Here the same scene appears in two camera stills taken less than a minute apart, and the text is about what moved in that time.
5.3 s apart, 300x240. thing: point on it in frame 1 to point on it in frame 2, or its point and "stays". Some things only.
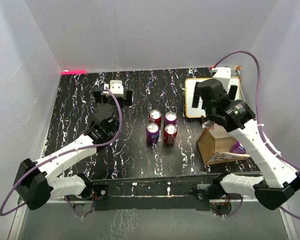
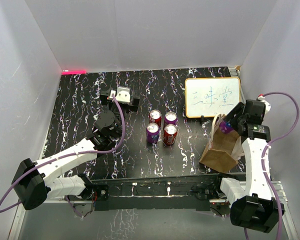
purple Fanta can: (237, 148) to (226, 127)
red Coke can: (170, 134) stays
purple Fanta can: (170, 118) stays
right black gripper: (232, 92) to (236, 112)
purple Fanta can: (152, 132) stays
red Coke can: (155, 116) stays
